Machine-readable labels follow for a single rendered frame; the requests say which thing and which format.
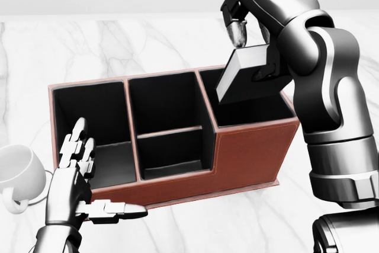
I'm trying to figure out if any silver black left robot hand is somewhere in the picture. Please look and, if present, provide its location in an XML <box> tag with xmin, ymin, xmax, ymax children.
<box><xmin>44</xmin><ymin>116</ymin><xmax>149</xmax><ymax>226</ymax></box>

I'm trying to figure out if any dark book with white pages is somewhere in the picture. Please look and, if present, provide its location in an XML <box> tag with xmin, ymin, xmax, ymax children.
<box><xmin>215</xmin><ymin>44</ymin><xmax>293</xmax><ymax>106</ymax></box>

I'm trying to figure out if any red-brown desk caddy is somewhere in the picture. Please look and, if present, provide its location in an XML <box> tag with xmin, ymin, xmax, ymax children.
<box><xmin>48</xmin><ymin>66</ymin><xmax>300</xmax><ymax>212</ymax></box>

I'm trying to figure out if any white mug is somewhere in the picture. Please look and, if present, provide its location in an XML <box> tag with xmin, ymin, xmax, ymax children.
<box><xmin>0</xmin><ymin>143</ymin><xmax>47</xmax><ymax>214</ymax></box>

